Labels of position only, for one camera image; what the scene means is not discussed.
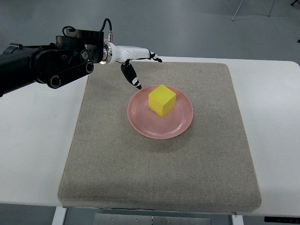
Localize grey metal table base plate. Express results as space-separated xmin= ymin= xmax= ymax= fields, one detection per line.
xmin=94 ymin=213 xmax=211 ymax=225

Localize black label strip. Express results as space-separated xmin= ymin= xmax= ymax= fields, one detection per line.
xmin=264 ymin=216 xmax=300 ymax=224

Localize white table leg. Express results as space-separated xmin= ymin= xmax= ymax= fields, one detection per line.
xmin=232 ymin=214 xmax=244 ymax=225
xmin=52 ymin=207 xmax=67 ymax=225

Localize yellow foam block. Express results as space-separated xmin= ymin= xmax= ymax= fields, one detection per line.
xmin=148 ymin=85 xmax=177 ymax=117

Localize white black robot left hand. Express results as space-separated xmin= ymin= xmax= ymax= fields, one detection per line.
xmin=108 ymin=42 xmax=162 ymax=90

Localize beige fabric mat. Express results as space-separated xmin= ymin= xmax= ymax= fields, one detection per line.
xmin=58 ymin=61 xmax=261 ymax=213

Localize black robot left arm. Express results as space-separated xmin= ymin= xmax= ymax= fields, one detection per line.
xmin=0 ymin=26 xmax=108 ymax=96

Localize metal chair legs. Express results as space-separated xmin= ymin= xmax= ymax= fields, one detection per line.
xmin=231 ymin=0 xmax=277 ymax=21

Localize white table leg right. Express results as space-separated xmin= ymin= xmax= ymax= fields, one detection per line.
xmin=232 ymin=214 xmax=244 ymax=225

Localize pink plate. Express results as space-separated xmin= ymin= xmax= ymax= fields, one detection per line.
xmin=127 ymin=85 xmax=194 ymax=139

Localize white table leg left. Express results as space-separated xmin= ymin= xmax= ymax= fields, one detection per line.
xmin=52 ymin=207 xmax=67 ymax=225

